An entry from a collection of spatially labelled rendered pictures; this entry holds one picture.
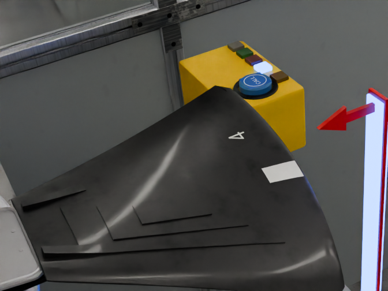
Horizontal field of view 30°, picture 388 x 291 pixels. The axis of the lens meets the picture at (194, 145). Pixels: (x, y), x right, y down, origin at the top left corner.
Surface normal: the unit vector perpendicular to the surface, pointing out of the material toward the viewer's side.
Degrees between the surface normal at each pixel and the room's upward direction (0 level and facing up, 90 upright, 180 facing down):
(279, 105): 90
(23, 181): 90
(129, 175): 6
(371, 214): 90
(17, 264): 7
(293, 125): 90
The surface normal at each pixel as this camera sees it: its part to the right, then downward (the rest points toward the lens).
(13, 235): 0.00, -0.85
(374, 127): -0.89, 0.33
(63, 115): 0.44, 0.47
